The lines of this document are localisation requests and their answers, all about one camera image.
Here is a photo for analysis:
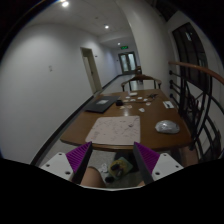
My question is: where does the dark closed laptop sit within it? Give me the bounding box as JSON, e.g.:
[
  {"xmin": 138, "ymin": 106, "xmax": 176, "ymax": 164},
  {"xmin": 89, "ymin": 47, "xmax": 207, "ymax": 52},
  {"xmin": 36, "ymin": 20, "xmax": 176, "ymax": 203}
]
[{"xmin": 86, "ymin": 96, "xmax": 119, "ymax": 113}]

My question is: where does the side door with frame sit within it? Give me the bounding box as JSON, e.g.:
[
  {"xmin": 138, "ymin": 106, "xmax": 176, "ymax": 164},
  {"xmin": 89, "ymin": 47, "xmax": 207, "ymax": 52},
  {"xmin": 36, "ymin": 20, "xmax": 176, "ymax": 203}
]
[{"xmin": 81, "ymin": 48, "xmax": 102, "ymax": 93}]

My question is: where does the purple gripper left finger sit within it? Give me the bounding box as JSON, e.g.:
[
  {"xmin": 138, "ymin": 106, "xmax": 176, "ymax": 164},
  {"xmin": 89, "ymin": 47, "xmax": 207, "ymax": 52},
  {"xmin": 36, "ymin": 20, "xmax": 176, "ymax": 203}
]
[{"xmin": 66, "ymin": 142, "xmax": 93, "ymax": 184}]

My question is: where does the small black cup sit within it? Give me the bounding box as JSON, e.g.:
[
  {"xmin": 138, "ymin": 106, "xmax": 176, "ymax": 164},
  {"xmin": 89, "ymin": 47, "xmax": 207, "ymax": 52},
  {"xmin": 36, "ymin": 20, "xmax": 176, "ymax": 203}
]
[{"xmin": 116, "ymin": 100, "xmax": 123, "ymax": 106}]

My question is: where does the person's knee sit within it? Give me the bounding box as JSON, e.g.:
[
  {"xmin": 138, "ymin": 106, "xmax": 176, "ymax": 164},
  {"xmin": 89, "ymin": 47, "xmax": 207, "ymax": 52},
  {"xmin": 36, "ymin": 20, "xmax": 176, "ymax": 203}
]
[{"xmin": 81, "ymin": 167, "xmax": 106, "ymax": 188}]

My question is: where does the green exit sign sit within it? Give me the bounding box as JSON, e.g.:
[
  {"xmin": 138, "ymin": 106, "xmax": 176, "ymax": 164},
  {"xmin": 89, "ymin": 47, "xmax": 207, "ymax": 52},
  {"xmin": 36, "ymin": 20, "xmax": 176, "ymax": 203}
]
[{"xmin": 120, "ymin": 46, "xmax": 128, "ymax": 50}]

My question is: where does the white marble-pattern mouse pad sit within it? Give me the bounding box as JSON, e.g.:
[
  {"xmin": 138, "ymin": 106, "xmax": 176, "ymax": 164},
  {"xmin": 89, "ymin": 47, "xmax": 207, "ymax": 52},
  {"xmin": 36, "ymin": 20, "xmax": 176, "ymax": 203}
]
[{"xmin": 85, "ymin": 116, "xmax": 141, "ymax": 146}]

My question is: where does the yellow-green bag on floor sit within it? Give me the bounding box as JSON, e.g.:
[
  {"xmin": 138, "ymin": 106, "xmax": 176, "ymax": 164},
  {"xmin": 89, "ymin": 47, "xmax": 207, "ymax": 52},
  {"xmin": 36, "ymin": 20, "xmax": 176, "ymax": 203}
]
[{"xmin": 109, "ymin": 157, "xmax": 133, "ymax": 179}]

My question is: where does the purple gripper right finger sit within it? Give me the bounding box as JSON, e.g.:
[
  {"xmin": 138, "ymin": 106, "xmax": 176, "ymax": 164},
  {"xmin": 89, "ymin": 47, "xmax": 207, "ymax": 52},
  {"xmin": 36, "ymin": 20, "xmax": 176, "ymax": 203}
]
[{"xmin": 133, "ymin": 142, "xmax": 160, "ymax": 184}]

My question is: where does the glass double door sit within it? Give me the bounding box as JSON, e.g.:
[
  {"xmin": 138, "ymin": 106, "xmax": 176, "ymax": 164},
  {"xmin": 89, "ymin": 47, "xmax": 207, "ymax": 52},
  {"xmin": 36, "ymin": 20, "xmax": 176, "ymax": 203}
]
[{"xmin": 119, "ymin": 52, "xmax": 137, "ymax": 74}]

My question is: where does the wooden stair handrail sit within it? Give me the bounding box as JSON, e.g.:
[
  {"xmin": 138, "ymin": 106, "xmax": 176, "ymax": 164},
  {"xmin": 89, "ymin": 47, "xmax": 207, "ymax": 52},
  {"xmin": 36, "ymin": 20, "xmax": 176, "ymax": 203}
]
[{"xmin": 168, "ymin": 61, "xmax": 224, "ymax": 85}]

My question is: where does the black metal railing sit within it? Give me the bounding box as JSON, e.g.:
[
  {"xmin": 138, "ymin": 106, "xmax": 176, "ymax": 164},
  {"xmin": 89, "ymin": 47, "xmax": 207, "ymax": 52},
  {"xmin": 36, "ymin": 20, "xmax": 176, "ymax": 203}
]
[{"xmin": 169, "ymin": 64, "xmax": 224, "ymax": 162}]

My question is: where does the wooden armchair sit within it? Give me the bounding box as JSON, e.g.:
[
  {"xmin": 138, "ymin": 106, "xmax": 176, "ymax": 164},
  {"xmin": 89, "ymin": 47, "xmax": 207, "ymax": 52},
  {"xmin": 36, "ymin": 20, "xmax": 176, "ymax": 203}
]
[{"xmin": 121, "ymin": 74, "xmax": 162, "ymax": 90}]

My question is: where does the white card on table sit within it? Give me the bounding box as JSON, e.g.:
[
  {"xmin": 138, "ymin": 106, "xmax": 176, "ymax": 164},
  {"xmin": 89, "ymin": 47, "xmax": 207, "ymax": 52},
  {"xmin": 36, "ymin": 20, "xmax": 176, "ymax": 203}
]
[{"xmin": 163, "ymin": 101, "xmax": 174, "ymax": 109}]

